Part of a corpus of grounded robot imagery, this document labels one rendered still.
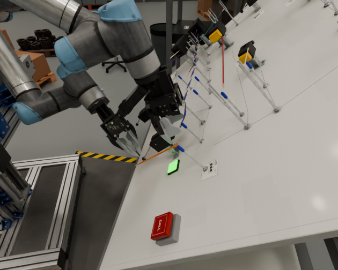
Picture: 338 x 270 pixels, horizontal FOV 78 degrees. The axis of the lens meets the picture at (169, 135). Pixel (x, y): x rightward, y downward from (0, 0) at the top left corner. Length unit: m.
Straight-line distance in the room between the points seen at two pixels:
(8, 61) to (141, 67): 0.45
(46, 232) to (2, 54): 1.13
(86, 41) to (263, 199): 0.44
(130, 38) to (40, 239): 1.39
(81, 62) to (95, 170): 1.65
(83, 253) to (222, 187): 1.39
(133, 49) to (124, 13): 0.06
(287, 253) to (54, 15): 0.95
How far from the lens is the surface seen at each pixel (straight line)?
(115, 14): 0.46
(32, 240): 1.65
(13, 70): 0.80
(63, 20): 0.61
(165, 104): 0.51
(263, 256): 0.84
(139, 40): 0.47
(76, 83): 0.70
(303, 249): 0.90
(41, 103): 0.76
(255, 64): 0.72
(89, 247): 1.73
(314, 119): 0.45
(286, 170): 0.40
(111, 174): 2.01
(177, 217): 0.49
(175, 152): 0.66
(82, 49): 0.49
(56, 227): 1.60
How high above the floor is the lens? 1.54
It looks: 42 degrees down
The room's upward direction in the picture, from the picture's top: straight up
